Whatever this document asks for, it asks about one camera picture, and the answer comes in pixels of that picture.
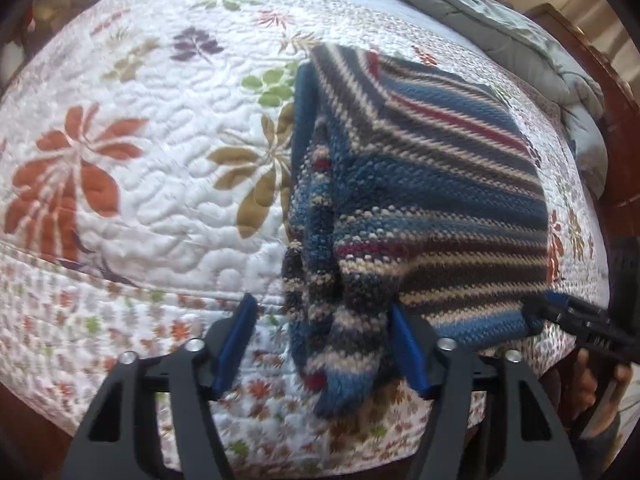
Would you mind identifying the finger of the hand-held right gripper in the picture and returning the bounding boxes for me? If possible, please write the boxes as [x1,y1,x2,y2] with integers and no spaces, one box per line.
[520,292,613,336]

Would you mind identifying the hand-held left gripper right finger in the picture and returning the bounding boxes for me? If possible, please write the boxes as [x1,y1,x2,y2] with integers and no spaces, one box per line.
[390,304,583,480]

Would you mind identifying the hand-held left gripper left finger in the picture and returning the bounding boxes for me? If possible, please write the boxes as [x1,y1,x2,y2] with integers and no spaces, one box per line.
[60,292,261,480]

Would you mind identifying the striped knitted sweater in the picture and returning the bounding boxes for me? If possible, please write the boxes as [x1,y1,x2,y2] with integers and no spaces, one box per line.
[280,42,551,421]

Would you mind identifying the person's right forearm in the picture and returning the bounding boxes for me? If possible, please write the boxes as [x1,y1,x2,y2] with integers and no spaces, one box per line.
[575,410,640,480]

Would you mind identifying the person's right hand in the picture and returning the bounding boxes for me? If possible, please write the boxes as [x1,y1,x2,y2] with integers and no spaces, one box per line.
[570,347,633,441]

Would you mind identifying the floral quilted bedspread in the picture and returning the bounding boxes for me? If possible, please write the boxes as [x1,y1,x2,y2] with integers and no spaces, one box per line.
[0,0,616,471]

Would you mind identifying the wooden headboard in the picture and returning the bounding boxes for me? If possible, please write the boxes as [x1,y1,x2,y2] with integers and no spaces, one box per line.
[525,2,640,251]

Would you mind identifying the grey-blue comforter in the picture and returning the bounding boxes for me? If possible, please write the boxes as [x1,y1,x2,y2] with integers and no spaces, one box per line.
[310,0,608,201]

